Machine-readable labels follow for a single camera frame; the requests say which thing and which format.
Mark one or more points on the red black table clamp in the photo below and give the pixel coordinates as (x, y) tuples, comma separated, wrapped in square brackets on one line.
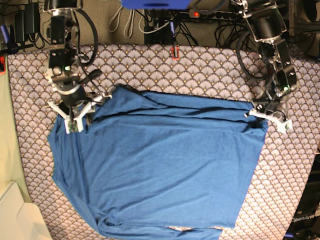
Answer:
[(175, 52)]

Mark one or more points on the blue long-sleeve T-shirt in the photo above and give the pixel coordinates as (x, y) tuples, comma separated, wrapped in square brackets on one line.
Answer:
[(156, 166)]

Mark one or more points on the red clamp left edge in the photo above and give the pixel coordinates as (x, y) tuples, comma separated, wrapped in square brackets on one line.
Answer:
[(2, 65)]

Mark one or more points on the patterned fan-motif tablecloth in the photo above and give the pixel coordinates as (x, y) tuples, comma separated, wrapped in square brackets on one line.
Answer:
[(284, 165)]

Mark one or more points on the blue box top centre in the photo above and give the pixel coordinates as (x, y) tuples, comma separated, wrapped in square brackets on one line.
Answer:
[(156, 4)]

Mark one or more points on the white plastic bin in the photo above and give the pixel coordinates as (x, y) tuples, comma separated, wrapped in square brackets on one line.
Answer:
[(20, 220)]

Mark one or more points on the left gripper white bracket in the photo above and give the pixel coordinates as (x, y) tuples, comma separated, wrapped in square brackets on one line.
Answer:
[(260, 112)]

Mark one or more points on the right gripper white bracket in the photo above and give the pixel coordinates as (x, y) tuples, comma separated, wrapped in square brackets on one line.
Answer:
[(81, 112)]

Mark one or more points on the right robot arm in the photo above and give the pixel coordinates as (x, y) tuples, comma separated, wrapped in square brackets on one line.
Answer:
[(65, 55)]

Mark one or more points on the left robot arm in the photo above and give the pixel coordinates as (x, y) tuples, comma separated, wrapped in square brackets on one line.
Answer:
[(266, 25)]

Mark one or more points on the black OpenArm case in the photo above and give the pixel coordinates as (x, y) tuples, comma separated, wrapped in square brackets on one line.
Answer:
[(305, 224)]

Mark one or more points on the black power strip red switch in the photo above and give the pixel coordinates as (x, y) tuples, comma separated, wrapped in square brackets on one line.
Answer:
[(218, 15)]

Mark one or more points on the black adapter top left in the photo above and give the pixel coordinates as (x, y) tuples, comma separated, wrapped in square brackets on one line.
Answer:
[(27, 22)]

